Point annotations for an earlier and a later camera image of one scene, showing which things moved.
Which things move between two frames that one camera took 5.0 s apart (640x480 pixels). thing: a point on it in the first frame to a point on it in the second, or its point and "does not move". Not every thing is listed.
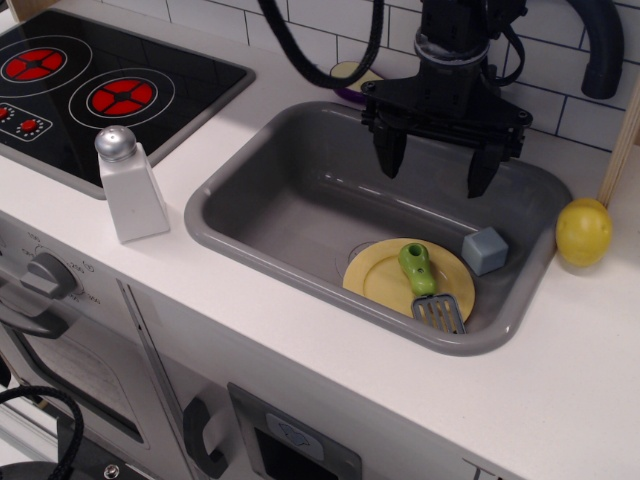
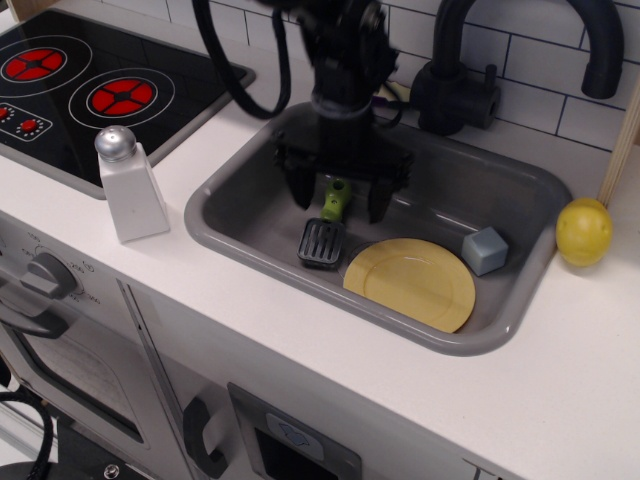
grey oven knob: [51, 276] does not move
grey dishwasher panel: [283, 445] does not move
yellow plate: [377, 273] does not move
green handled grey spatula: [433, 308] to [321, 240]
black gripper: [447, 99] to [342, 146]
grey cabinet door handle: [195, 416] does not move
